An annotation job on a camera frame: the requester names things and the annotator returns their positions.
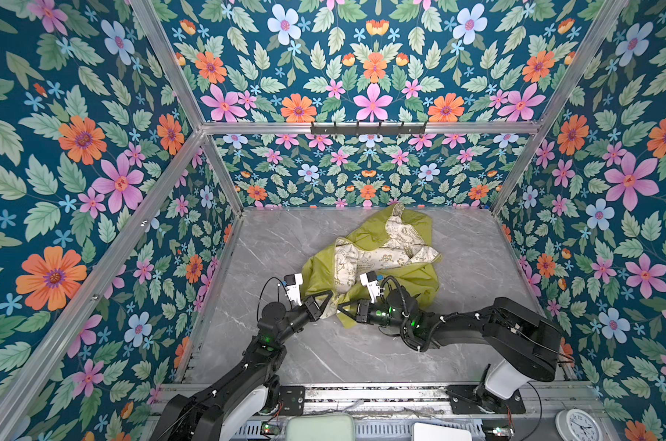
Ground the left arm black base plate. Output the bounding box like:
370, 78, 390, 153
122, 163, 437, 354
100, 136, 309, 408
267, 385, 307, 416

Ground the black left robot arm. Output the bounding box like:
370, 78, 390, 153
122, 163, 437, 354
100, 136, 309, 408
150, 290, 333, 440

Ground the white clock bottom right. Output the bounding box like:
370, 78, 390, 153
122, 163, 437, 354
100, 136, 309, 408
555, 409, 604, 441

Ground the pale green box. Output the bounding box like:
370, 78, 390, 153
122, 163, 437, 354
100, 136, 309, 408
284, 413, 356, 441

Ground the aluminium frame left diagonal bar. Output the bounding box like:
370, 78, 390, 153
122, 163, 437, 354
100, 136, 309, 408
0, 129, 205, 440

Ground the aluminium frame post back left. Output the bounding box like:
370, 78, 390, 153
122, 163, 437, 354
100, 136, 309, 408
131, 1, 244, 219

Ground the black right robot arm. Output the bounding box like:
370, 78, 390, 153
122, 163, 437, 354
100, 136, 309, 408
338, 288, 562, 412

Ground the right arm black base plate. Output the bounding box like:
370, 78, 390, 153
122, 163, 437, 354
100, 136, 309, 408
444, 384, 526, 415

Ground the white box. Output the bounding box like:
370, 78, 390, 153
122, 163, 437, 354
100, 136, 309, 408
411, 423, 473, 441

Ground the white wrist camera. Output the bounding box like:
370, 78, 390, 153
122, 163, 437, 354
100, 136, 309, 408
283, 273, 304, 307
360, 271, 382, 303

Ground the aluminium frame post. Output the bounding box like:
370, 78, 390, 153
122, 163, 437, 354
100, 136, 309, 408
490, 0, 629, 219
131, 1, 244, 219

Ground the green jacket with printed lining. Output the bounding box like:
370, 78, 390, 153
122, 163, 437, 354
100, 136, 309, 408
300, 204, 441, 318

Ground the aluminium frame post back right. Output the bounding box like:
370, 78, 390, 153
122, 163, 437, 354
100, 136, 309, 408
490, 0, 629, 219

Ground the aluminium front rail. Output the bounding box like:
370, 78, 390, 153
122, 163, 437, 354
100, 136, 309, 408
144, 381, 615, 420

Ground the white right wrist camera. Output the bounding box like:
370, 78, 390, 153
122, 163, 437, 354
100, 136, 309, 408
360, 271, 382, 303

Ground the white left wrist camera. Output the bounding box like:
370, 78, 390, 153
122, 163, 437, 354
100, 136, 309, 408
283, 273, 304, 307

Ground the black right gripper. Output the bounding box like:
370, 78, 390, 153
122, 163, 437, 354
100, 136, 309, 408
337, 300, 411, 334

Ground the black hook rail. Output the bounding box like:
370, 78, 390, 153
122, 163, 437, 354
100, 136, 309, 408
309, 121, 427, 137

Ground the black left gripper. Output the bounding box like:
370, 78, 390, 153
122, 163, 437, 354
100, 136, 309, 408
275, 289, 331, 349

